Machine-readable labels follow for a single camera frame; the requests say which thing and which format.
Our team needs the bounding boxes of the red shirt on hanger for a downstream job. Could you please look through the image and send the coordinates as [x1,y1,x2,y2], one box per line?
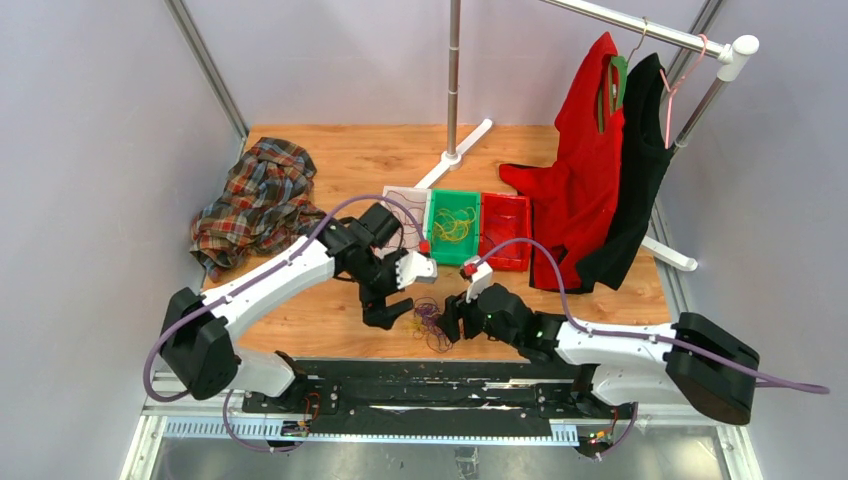
[498,33,624,293]

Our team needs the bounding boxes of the purple cable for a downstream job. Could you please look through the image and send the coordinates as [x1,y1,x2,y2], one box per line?
[143,193,432,456]
[463,237,831,460]

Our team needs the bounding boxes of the yellow wire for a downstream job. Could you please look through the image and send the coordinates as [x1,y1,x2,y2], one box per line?
[431,206,480,245]

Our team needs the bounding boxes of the pink hanger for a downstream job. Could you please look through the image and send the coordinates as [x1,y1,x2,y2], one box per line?
[660,33,709,150]

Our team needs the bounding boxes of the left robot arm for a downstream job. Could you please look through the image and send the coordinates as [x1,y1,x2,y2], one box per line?
[143,196,438,413]

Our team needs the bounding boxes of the white plastic bin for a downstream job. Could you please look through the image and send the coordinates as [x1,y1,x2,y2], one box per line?
[377,185,431,257]

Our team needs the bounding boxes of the green hanger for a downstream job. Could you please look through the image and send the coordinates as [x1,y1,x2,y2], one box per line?
[596,56,628,133]

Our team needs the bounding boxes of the coloured wire bundle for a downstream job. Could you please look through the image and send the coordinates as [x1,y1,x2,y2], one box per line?
[405,298,455,355]

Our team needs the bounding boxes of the green plastic bin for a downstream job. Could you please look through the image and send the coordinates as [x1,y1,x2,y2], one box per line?
[427,189,481,266]

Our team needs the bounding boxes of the metal clothes rack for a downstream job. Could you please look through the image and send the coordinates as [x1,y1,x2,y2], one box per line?
[413,0,761,273]

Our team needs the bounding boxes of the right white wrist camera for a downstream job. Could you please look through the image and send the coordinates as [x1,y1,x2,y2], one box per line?
[463,261,494,303]

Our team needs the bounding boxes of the aluminium frame rail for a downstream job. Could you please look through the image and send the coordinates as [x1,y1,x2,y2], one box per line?
[164,0,249,142]

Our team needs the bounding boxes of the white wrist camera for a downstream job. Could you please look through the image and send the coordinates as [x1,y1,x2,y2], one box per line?
[395,251,438,290]
[463,261,494,303]

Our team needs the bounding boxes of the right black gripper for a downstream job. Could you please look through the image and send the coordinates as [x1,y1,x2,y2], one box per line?
[437,278,521,349]

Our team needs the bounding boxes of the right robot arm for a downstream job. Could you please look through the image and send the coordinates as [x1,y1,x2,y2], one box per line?
[435,283,760,425]

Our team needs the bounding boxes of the plaid flannel shirt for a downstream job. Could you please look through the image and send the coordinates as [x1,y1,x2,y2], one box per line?
[190,137,325,281]

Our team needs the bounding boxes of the red plastic bin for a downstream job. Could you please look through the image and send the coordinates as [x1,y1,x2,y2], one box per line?
[478,192,532,272]

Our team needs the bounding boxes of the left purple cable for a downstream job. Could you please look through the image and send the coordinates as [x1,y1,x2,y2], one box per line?
[143,193,432,456]

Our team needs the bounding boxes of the red wire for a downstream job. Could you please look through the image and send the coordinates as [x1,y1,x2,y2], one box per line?
[387,190,429,233]

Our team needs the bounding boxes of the black shirt on hanger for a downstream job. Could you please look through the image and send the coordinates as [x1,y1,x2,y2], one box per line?
[574,52,677,294]

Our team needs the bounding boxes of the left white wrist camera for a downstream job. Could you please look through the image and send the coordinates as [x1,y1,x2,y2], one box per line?
[395,251,438,290]

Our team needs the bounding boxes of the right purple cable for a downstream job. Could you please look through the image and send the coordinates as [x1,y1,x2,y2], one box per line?
[463,237,831,460]

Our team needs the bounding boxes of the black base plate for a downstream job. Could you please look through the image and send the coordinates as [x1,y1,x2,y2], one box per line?
[236,359,633,437]

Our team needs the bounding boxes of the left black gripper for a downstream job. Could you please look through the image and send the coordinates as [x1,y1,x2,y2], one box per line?
[348,248,415,329]

